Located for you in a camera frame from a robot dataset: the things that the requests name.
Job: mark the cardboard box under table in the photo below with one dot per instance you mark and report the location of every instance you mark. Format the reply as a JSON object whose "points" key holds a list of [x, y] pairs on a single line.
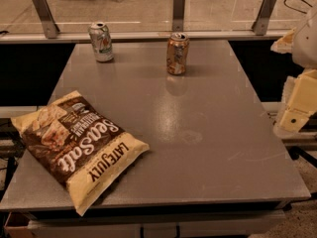
{"points": [[16, 226]]}

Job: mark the right metal bracket post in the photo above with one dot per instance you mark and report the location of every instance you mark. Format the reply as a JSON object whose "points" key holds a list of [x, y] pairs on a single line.
{"points": [[260, 24]]}

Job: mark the middle metal bracket post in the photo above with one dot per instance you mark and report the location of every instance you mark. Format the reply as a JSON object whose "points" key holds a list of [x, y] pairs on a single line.
{"points": [[178, 9]]}

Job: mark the green white soda can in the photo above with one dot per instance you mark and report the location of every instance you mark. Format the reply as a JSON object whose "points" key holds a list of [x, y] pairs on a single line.
{"points": [[101, 41]]}

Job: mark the brown chip bag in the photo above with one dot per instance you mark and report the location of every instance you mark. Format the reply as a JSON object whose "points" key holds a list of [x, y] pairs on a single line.
{"points": [[83, 150]]}

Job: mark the metal bracket post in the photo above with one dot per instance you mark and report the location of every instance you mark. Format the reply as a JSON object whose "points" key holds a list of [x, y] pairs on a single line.
{"points": [[260, 24], [49, 25], [178, 9]]}

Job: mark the orange soda can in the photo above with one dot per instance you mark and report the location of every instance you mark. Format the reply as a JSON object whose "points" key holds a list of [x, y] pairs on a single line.
{"points": [[176, 55]]}

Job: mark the left metal bracket post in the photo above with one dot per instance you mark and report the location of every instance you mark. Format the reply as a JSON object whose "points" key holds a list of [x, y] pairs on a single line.
{"points": [[49, 25]]}

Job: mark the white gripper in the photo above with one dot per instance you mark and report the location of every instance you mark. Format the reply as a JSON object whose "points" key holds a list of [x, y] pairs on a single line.
{"points": [[306, 45]]}

